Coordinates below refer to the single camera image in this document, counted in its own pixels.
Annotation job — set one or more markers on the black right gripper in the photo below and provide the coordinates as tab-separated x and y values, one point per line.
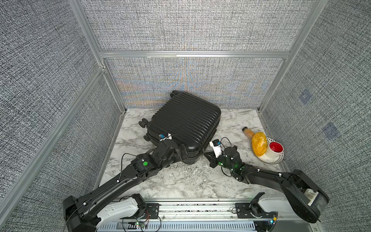
211	157

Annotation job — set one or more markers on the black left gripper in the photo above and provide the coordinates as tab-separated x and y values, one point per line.
178	157

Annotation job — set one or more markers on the black ribbed hard-shell suitcase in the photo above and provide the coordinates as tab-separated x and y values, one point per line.
190	120

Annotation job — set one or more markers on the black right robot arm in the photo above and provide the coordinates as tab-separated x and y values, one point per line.
305	197

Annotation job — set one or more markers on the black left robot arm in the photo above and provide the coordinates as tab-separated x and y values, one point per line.
81	214

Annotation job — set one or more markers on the white perforated plate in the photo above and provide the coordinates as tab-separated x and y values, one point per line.
268	160

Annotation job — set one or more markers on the white cup red inside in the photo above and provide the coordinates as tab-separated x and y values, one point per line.
274	150

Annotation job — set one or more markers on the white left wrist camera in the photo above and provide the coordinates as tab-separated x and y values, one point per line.
163	137

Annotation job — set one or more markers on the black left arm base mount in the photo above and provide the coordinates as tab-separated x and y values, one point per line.
145	210

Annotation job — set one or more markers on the aluminium front rail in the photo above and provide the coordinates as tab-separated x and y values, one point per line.
204	215

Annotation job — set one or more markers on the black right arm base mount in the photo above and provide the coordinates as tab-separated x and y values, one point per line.
254	210

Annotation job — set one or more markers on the aluminium cage frame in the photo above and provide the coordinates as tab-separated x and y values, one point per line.
71	70

